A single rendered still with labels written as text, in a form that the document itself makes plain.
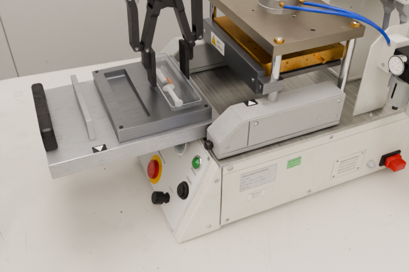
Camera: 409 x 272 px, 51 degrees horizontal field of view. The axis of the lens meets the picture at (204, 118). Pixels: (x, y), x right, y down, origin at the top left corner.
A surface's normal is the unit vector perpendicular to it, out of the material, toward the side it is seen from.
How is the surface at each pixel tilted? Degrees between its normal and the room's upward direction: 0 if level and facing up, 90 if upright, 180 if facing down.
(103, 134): 0
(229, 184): 90
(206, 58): 90
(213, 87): 0
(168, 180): 65
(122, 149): 90
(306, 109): 90
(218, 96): 0
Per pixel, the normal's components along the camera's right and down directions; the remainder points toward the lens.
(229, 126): -0.59, -0.44
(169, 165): -0.83, -0.12
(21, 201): 0.00, -0.79
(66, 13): 0.33, 0.58
